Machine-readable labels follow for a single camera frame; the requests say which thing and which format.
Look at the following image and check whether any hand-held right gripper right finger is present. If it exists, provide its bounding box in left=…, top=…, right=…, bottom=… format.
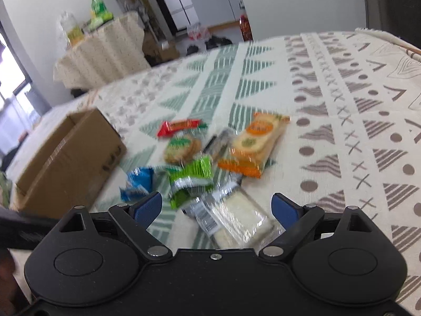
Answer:
left=260, top=194, right=382, bottom=260

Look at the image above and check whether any clear packet with label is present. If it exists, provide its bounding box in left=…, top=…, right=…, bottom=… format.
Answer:
left=182, top=199, right=220, bottom=236

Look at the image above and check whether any blue snack packet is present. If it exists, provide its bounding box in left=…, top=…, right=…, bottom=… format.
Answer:
left=120, top=166, right=155, bottom=203

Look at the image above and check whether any dark snack packet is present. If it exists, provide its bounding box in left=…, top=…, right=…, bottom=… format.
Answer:
left=202, top=128, right=235, bottom=162

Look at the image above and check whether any red snack packet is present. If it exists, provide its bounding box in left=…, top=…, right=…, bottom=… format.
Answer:
left=157, top=119, right=208, bottom=139

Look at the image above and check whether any small green snack packet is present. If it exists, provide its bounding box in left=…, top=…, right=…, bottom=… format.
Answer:
left=166, top=155, right=214, bottom=209

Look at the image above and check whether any dark grey panel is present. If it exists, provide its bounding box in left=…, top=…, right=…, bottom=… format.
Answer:
left=361, top=0, right=421, bottom=51

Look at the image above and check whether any patterned blanket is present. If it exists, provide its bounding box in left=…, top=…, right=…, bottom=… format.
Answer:
left=7, top=28, right=421, bottom=316

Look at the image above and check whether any white kitchen cabinet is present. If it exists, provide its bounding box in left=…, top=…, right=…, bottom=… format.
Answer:
left=186, top=0, right=245, bottom=27

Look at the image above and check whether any green plastic bottle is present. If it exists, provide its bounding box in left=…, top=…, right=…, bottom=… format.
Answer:
left=89, top=0, right=114, bottom=21

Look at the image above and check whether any pack of water bottles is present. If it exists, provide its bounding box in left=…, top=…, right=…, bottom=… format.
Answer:
left=187, top=23, right=210, bottom=40

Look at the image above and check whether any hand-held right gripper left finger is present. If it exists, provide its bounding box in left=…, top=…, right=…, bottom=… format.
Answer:
left=49, top=191, right=173, bottom=260

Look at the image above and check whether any clear jar with yellow liquid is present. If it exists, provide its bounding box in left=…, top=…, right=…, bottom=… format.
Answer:
left=59, top=11, right=84, bottom=47

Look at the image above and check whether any white refrigerator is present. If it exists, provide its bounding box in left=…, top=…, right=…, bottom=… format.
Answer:
left=153, top=0, right=198, bottom=32

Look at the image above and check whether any cardboard box on floor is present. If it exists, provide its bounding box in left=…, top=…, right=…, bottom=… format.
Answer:
left=143, top=34, right=180, bottom=63

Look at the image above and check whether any green round cookie packet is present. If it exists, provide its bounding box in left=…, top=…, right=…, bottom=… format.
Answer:
left=163, top=133, right=203, bottom=165

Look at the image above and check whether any window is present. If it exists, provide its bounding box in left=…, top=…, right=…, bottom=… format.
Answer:
left=0, top=23, right=43, bottom=159

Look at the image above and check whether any brown cardboard box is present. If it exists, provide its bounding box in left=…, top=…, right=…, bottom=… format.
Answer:
left=10, top=108, right=127, bottom=219

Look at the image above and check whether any clear white pastry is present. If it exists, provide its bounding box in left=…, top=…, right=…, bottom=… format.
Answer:
left=210, top=187, right=275, bottom=249

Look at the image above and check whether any orange cracker packet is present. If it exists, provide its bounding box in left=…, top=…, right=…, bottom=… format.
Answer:
left=217, top=112, right=290, bottom=179

